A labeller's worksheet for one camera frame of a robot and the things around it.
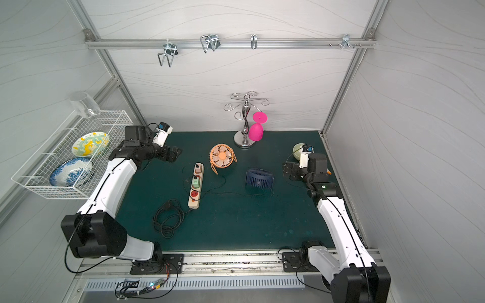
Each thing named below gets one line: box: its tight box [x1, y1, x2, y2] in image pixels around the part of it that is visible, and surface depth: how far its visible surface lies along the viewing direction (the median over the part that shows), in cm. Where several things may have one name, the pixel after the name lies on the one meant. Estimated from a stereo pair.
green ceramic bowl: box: [292, 142, 307, 161], surface depth 107 cm
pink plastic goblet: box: [248, 111, 268, 143], surface depth 98 cm
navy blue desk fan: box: [245, 167, 275, 189], surface depth 95 cm
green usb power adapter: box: [192, 177, 200, 189], surface depth 92 cm
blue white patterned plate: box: [49, 157, 95, 187], surface depth 63 cm
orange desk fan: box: [209, 143, 238, 175], surface depth 101 cm
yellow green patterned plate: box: [71, 131, 110, 158], surface depth 71 cm
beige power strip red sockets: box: [188, 162, 204, 209], surface depth 92 cm
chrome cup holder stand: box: [223, 90, 271, 149], surface depth 103 cm
